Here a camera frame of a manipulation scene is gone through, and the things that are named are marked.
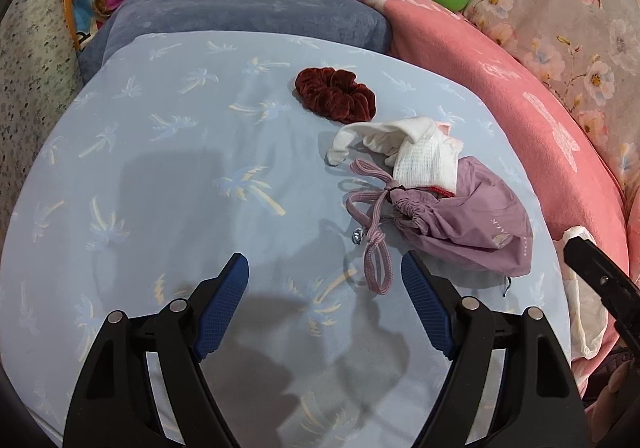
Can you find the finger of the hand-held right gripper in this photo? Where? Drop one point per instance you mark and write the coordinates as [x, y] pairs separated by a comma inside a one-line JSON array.
[[595, 273]]

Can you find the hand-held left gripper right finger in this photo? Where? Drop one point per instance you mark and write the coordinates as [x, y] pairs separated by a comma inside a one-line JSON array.
[[425, 308]]

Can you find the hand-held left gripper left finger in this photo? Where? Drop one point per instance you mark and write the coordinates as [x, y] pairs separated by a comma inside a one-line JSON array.
[[222, 308]]

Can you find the pink white face mask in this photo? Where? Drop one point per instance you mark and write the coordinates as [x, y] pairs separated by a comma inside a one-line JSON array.
[[425, 162]]

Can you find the white sock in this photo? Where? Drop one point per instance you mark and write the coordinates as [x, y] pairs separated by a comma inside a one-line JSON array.
[[380, 132]]

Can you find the dark red velvet scrunchie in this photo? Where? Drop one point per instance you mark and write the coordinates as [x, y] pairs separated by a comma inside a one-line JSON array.
[[335, 95]]

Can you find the light blue palm print cloth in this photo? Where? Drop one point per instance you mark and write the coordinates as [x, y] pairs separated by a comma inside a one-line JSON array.
[[150, 177]]

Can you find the pink blanket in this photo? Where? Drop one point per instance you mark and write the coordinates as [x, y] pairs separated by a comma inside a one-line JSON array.
[[525, 127]]

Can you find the grey floral cloth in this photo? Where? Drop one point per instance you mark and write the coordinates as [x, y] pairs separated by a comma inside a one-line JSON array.
[[550, 2]]

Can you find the blue-grey cushion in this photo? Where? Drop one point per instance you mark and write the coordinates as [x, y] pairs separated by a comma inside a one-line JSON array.
[[225, 12]]

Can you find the speckled cloth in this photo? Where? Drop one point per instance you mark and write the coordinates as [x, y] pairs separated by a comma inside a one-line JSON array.
[[35, 52]]

